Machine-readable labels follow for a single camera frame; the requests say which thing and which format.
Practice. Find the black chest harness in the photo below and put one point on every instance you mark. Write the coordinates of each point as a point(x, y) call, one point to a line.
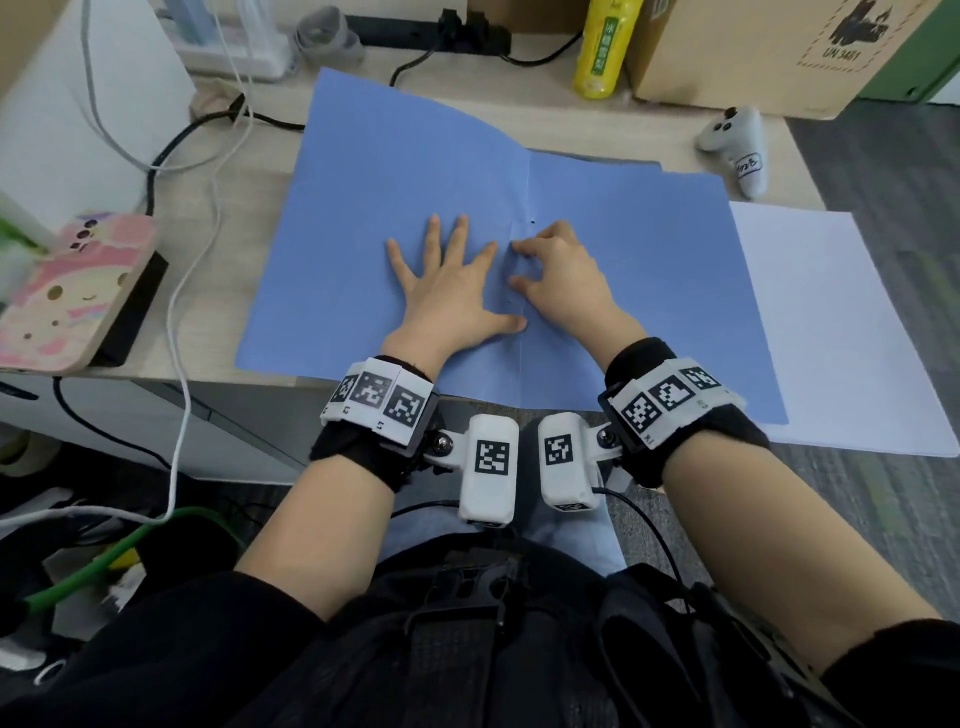
point(487, 645)

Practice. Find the white game controller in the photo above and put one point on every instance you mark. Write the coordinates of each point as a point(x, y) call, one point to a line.
point(739, 150)

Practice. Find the person's leg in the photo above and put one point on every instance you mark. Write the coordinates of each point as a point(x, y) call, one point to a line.
point(577, 536)
point(427, 529)

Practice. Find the person's right leg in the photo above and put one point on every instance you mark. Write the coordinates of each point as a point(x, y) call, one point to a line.
point(577, 536)

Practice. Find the stack of white papers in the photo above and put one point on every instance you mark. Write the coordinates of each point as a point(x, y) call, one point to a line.
point(847, 337)

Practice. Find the white power strip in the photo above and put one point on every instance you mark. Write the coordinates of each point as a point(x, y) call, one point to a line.
point(225, 56)

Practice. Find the person's left hand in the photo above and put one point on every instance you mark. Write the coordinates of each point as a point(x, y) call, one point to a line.
point(446, 307)

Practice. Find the person's left forearm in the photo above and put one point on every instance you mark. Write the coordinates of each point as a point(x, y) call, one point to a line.
point(322, 532)

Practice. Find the green cabinet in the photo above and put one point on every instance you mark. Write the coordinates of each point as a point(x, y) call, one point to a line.
point(915, 45)

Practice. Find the cardboard box black logo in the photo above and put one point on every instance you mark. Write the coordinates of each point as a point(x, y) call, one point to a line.
point(735, 52)

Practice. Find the person's black shirt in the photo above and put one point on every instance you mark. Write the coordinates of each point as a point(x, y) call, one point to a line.
point(150, 660)

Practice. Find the blue charger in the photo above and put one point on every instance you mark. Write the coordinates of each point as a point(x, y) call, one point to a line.
point(187, 19)

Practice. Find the pink cartoon phone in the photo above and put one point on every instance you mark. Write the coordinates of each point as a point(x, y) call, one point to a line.
point(67, 292)

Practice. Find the black power strip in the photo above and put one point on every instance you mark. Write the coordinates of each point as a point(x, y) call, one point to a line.
point(390, 31)

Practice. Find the person's right hand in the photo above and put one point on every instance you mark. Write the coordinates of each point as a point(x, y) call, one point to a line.
point(577, 292)

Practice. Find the yellow drink bottle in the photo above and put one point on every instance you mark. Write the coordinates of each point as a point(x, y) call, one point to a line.
point(604, 45)

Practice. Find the person's right forearm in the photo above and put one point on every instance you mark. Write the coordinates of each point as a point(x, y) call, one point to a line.
point(780, 540)

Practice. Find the white charger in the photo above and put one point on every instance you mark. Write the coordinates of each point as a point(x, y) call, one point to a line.
point(251, 19)

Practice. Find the black plug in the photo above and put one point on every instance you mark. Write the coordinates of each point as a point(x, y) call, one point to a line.
point(461, 30)

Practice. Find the black power bank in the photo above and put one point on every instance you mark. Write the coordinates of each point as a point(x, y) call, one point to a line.
point(139, 315)

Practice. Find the person's left leg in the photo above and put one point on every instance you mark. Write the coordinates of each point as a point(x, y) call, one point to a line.
point(427, 529)

